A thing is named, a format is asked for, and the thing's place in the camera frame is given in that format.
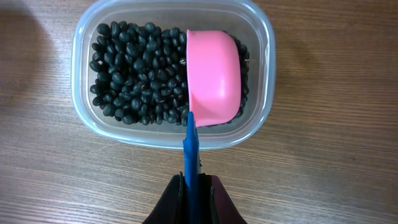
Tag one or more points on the pink scoop with blue handle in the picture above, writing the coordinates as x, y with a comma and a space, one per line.
214, 90

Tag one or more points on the black beans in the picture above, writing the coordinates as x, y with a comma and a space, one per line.
142, 73

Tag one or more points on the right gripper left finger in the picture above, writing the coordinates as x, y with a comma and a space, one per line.
168, 209

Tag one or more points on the clear plastic container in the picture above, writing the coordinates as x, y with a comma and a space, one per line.
243, 19

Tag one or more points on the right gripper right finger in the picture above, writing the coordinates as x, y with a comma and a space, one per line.
216, 207

